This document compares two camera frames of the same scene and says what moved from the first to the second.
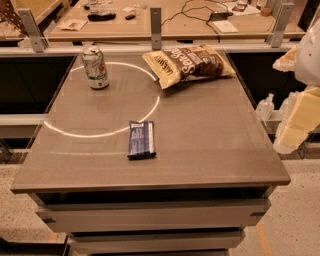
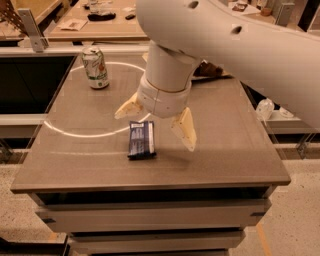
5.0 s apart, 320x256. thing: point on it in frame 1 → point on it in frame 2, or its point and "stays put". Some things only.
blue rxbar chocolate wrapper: [141, 140] stays put
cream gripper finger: [286, 63] → [185, 128]
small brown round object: [266, 11] stays put
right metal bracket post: [282, 24] stays put
